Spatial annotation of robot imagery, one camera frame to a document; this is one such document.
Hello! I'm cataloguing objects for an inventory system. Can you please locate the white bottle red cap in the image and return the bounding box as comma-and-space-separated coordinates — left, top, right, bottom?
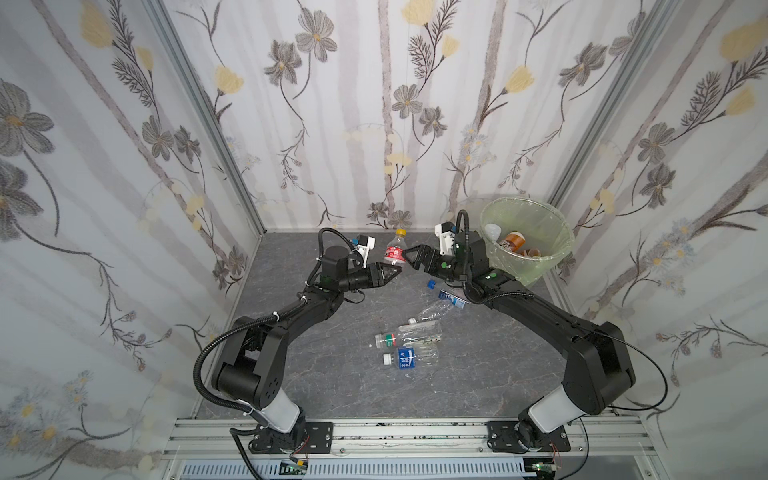
483, 223, 502, 243

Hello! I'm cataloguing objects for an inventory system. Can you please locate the crushed bottle blue cap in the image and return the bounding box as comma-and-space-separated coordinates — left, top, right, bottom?
427, 280, 467, 309

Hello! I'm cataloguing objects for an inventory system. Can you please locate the orange copper label bottle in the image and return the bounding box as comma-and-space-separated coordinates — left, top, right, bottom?
500, 231, 526, 253

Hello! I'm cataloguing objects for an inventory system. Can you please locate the crushed bottle red label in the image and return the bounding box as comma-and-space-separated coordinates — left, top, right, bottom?
384, 228, 407, 266

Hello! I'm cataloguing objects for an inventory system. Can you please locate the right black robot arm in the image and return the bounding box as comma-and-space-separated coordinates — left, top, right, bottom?
404, 232, 636, 453

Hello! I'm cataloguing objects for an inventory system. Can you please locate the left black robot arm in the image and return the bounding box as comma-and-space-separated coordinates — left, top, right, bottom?
210, 246, 402, 434

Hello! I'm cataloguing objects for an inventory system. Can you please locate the mesh bin with green bag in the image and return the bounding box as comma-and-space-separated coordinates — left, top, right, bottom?
479, 196, 575, 286

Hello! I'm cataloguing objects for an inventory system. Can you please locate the crushed clear bottle white cap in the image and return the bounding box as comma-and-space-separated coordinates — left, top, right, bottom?
408, 299, 454, 325

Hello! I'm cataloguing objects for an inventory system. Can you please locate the clear bottle green cap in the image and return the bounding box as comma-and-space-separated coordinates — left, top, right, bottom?
374, 320, 442, 349

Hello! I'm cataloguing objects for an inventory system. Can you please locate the clear bottle blue label white cap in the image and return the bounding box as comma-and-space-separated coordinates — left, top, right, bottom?
382, 344, 439, 370

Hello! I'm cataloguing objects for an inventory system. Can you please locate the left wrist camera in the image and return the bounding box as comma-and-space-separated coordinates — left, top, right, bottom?
352, 234, 376, 268

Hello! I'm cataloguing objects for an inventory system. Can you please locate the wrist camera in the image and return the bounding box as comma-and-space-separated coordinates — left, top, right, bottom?
352, 234, 376, 268
434, 221, 456, 256

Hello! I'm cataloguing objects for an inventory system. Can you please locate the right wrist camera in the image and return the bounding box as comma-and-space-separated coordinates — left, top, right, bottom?
434, 221, 456, 256

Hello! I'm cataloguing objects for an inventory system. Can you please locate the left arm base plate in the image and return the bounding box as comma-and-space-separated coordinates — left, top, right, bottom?
248, 422, 334, 455

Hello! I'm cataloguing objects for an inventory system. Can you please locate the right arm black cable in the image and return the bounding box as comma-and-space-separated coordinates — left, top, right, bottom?
557, 335, 670, 480

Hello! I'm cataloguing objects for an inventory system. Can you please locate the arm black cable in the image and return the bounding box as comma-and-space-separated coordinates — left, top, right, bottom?
557, 335, 670, 480
191, 227, 355, 480

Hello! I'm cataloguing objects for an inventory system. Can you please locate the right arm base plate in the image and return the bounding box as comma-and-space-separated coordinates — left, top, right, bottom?
486, 420, 571, 455

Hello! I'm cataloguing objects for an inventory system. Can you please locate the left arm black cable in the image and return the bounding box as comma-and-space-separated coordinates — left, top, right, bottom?
191, 227, 355, 480

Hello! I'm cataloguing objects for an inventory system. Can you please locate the aluminium frame rail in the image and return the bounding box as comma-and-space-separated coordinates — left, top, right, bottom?
162, 416, 670, 479

